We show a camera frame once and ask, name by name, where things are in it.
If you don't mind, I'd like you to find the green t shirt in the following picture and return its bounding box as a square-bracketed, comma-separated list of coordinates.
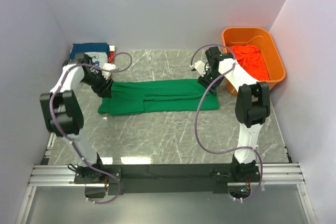
[98, 79, 205, 116]

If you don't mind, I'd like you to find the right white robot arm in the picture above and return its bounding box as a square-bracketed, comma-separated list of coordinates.
[190, 44, 270, 181]

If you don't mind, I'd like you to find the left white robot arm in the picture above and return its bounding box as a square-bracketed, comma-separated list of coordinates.
[39, 53, 116, 183]

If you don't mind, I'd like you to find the folded blue t shirt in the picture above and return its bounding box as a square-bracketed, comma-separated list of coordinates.
[69, 42, 109, 66]

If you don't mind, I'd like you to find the orange plastic basket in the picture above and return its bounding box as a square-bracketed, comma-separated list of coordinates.
[222, 27, 286, 89]

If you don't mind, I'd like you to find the orange t shirt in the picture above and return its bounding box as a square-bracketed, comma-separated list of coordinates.
[229, 45, 269, 81]

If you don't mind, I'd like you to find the black base beam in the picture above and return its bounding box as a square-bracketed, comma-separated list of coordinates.
[74, 164, 260, 195]

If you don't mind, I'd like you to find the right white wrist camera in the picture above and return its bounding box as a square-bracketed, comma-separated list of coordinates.
[190, 60, 209, 76]

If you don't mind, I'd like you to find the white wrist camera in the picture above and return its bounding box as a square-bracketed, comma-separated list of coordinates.
[101, 62, 117, 80]
[190, 60, 209, 76]

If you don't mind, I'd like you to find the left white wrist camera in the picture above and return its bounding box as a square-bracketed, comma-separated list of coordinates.
[101, 62, 117, 80]

